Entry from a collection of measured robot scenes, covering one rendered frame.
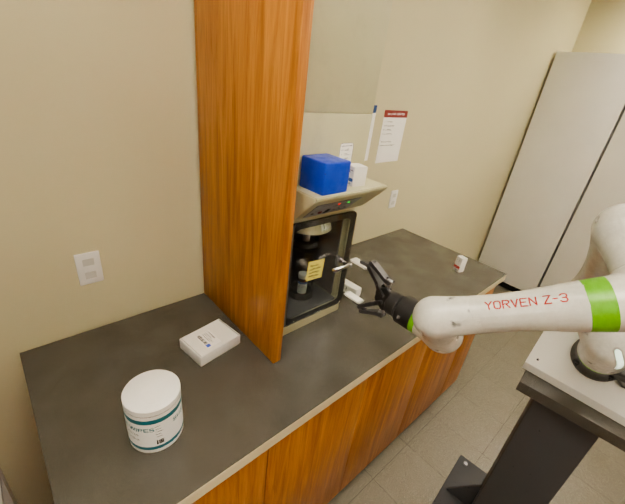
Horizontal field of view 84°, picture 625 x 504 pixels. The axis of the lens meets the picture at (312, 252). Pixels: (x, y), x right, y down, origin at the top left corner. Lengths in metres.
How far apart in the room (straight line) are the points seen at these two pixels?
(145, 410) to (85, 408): 0.28
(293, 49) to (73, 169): 0.72
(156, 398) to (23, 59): 0.87
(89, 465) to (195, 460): 0.24
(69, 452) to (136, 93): 0.97
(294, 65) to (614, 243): 0.79
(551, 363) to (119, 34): 1.70
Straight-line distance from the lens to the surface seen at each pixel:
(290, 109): 0.88
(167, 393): 0.97
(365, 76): 1.16
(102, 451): 1.10
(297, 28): 0.87
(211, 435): 1.06
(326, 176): 0.96
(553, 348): 1.55
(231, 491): 1.18
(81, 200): 1.27
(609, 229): 1.00
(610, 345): 1.31
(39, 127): 1.21
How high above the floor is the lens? 1.81
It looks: 27 degrees down
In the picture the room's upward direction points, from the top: 7 degrees clockwise
